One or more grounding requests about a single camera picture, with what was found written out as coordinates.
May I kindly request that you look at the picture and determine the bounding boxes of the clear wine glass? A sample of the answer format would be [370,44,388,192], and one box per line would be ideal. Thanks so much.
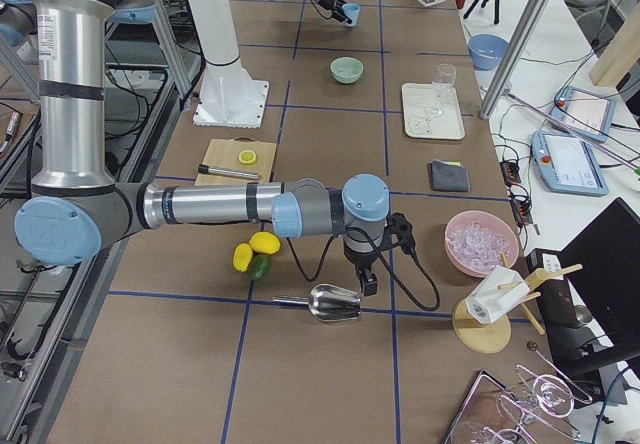
[426,62,457,118]

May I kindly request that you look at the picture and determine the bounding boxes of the grey folded cloth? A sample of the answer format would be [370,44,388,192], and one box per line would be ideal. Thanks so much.
[427,160,470,192]

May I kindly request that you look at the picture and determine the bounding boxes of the pink bowl of ice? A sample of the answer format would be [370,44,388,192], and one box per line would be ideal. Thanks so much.
[444,210,520,277]

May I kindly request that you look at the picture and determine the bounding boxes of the green bowl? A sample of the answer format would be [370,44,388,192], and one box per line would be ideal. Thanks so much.
[330,56,364,85]

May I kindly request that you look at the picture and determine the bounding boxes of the yellow lemon front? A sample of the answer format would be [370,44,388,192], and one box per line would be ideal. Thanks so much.
[249,231,281,255]

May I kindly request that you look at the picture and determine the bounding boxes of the blue bowl with fork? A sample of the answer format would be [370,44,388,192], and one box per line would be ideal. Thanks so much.
[468,34,509,71]

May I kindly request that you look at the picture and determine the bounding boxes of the wooden cutting board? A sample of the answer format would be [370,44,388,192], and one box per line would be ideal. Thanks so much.
[201,138,277,183]

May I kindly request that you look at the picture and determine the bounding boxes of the yellow lemon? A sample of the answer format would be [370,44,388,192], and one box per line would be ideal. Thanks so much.
[249,231,281,255]
[232,243,254,273]

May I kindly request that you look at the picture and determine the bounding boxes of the teach pendant far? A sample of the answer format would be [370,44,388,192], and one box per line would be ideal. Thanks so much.
[549,86,616,143]

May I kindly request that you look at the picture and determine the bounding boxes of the cream bear tray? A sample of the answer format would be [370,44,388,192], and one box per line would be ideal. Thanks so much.
[401,83,465,141]

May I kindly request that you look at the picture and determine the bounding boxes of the glass rack tray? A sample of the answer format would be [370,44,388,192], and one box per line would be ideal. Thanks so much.
[441,364,593,443]

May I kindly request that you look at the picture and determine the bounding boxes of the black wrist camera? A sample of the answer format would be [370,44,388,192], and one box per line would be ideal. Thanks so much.
[387,213,416,256]

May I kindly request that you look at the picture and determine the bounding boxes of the yellow lemon back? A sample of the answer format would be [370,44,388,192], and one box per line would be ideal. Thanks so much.
[232,243,254,273]

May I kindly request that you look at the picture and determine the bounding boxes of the teach pendant near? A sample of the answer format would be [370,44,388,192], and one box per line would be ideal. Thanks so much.
[531,131,609,197]

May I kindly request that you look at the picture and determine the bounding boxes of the teach pendant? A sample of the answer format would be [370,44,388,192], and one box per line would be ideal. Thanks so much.
[531,131,609,197]
[549,86,616,143]

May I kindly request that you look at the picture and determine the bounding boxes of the green avocado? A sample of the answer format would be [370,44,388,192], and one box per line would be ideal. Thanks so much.
[247,254,272,282]

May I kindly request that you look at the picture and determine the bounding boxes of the steel muddler black cap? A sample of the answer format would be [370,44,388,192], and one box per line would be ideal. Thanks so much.
[197,163,260,181]

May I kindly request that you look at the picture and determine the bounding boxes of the ice cubes in bowl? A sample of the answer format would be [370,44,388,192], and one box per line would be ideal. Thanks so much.
[335,63,360,79]

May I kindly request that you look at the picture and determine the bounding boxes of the wooden cup stand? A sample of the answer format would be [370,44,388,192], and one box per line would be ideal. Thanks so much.
[452,264,583,354]

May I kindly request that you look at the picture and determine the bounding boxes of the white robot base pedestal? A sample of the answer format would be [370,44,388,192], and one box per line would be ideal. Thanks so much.
[188,0,269,129]

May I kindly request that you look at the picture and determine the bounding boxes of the light blue plastic cup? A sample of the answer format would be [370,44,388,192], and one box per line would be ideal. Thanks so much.
[342,2,361,27]

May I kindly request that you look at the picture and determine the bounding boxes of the steel ice scoop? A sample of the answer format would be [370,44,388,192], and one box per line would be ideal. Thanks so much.
[272,284,361,323]

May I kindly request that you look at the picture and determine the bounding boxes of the lemon half slice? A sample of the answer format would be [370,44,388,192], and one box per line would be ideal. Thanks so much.
[237,149,258,165]

